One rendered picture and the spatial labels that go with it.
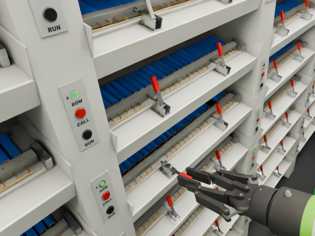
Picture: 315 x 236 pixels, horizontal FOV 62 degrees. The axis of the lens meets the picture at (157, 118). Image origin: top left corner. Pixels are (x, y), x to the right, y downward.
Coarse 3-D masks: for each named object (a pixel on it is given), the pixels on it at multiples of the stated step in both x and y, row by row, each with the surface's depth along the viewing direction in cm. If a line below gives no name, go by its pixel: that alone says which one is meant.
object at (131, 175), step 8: (232, 96) 97; (224, 104) 94; (208, 112) 88; (200, 120) 85; (184, 128) 81; (192, 128) 82; (200, 128) 84; (176, 136) 78; (184, 136) 80; (168, 144) 76; (176, 144) 78; (184, 144) 78; (160, 152) 73; (144, 160) 71; (152, 160) 71; (136, 168) 68; (144, 168) 70; (152, 168) 71; (128, 176) 66; (136, 176) 68; (128, 184) 66; (136, 184) 67
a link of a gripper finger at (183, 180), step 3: (177, 177) 66; (180, 177) 65; (183, 177) 64; (186, 177) 64; (180, 180) 65; (183, 180) 64; (186, 180) 63; (189, 180) 62; (192, 180) 62; (195, 180) 62; (180, 183) 66; (183, 183) 65; (186, 183) 64; (192, 183) 62; (195, 183) 61; (183, 186) 66
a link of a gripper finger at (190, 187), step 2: (186, 184) 63; (188, 184) 62; (190, 184) 62; (192, 184) 62; (186, 186) 63; (188, 186) 62; (190, 186) 62; (192, 186) 62; (194, 186) 61; (188, 188) 62; (190, 188) 62; (192, 188) 61; (194, 188) 61; (196, 188) 60; (188, 190) 62; (190, 190) 62; (192, 190) 61; (194, 190) 61; (196, 190) 60; (198, 190) 60; (196, 198) 58; (196, 200) 59; (198, 200) 59
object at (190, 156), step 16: (240, 96) 96; (240, 112) 94; (208, 128) 86; (192, 144) 80; (208, 144) 81; (160, 160) 74; (176, 160) 75; (192, 160) 76; (144, 176) 70; (160, 176) 70; (176, 176) 71; (144, 192) 66; (160, 192) 68; (144, 208) 65
